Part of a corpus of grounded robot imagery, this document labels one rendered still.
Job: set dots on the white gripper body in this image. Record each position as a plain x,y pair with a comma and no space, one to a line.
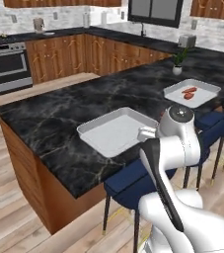
146,133

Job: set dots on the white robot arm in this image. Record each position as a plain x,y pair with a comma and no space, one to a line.
182,148

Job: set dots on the empty grey tupperware tray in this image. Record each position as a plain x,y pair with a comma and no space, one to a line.
115,133

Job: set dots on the red kebab skewer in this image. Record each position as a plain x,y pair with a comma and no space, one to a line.
188,96

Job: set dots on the red hot dog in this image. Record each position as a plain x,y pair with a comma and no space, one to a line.
190,89

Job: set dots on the grey tupperware tray with food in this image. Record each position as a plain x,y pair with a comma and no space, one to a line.
202,90

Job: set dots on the blue bar stool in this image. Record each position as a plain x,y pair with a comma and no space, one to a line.
215,123
126,184

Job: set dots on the green plant in white pot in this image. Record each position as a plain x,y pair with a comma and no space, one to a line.
178,64

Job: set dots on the wooden base cupboard run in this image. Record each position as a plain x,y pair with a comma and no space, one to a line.
120,56
56,59

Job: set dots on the grey toaster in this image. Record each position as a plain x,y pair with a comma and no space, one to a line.
186,41

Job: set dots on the black sink tap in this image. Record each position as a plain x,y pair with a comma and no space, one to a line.
142,29

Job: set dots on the dark framed window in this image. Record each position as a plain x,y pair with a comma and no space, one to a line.
156,11

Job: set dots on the wooden island base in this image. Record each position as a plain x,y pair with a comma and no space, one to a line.
28,178

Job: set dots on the white paper towel roll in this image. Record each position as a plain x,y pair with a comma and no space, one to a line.
86,19

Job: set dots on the white plate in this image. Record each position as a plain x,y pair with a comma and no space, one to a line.
49,33

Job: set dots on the silver oven with hob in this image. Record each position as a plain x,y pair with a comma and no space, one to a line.
7,67

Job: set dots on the grey wall socket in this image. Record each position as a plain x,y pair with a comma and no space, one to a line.
55,16
14,18
122,15
194,24

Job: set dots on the wooden wall cupboards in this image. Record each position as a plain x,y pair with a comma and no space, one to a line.
215,8
60,3

